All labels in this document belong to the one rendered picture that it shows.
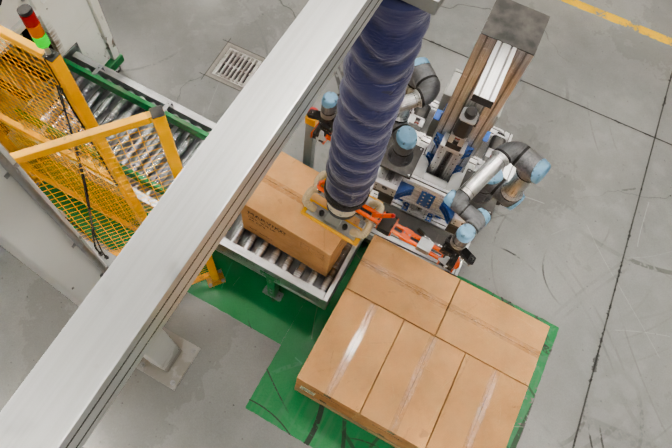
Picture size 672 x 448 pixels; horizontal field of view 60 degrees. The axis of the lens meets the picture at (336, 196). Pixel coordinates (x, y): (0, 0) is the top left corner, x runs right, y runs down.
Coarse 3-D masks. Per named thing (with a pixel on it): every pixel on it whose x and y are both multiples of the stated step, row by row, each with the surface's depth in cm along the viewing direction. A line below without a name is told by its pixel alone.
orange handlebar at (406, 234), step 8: (328, 136) 308; (320, 184) 296; (368, 208) 292; (368, 216) 290; (392, 232) 288; (408, 232) 288; (408, 240) 286; (432, 248) 287; (440, 248) 287; (432, 256) 285
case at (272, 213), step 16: (288, 160) 338; (272, 176) 332; (288, 176) 333; (304, 176) 334; (256, 192) 327; (272, 192) 328; (288, 192) 329; (304, 192) 330; (256, 208) 323; (272, 208) 324; (288, 208) 325; (256, 224) 341; (272, 224) 326; (288, 224) 321; (304, 224) 322; (272, 240) 350; (288, 240) 333; (304, 240) 319; (320, 240) 319; (336, 240) 320; (304, 256) 341; (320, 256) 326; (336, 256) 343; (320, 272) 350
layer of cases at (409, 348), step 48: (384, 240) 365; (384, 288) 352; (432, 288) 355; (336, 336) 338; (384, 336) 340; (432, 336) 343; (480, 336) 345; (528, 336) 348; (336, 384) 327; (384, 384) 329; (432, 384) 331; (480, 384) 333; (528, 384) 336; (384, 432) 334; (432, 432) 321; (480, 432) 323
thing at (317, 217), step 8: (312, 200) 304; (304, 208) 302; (320, 208) 302; (312, 216) 301; (320, 216) 300; (320, 224) 299; (328, 224) 299; (344, 224) 297; (352, 224) 301; (336, 232) 298; (344, 232) 298; (352, 240) 297
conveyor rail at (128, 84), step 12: (84, 60) 396; (108, 72) 394; (120, 84) 396; (132, 84) 392; (144, 96) 393; (156, 96) 389; (168, 108) 390; (180, 108) 387; (192, 120) 387; (204, 120) 385
